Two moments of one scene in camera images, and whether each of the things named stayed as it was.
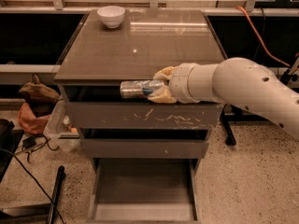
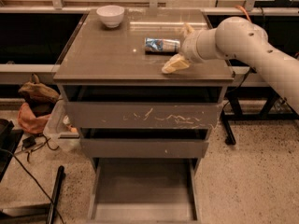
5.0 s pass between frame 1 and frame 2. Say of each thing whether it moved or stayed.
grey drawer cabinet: stayed
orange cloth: stayed
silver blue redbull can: moved
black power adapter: stayed
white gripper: moved
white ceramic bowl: stayed
